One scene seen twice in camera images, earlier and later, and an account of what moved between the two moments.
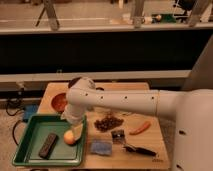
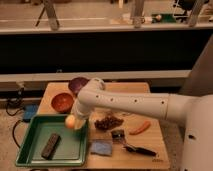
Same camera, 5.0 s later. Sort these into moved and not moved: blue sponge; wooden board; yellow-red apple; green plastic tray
Moved: yellow-red apple
Not moved: wooden board; green plastic tray; blue sponge
